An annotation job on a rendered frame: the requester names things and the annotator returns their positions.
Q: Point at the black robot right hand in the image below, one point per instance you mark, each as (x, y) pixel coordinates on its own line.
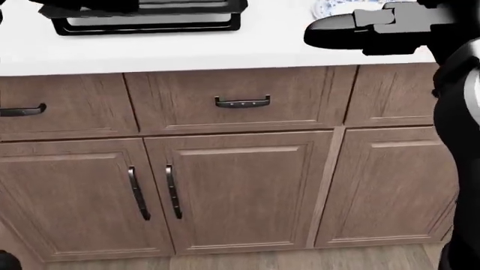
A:
(375, 36)

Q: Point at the blue white patterned plate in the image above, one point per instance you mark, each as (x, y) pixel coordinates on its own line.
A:
(326, 7)

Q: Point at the wooden drawer front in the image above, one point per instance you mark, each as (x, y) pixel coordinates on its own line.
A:
(393, 95)
(240, 81)
(75, 92)

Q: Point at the brown wooden base cabinet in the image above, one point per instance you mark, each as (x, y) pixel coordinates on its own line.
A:
(325, 182)

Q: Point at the wooden cabinet door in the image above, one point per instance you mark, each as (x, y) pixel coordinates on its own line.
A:
(390, 191)
(67, 202)
(243, 197)

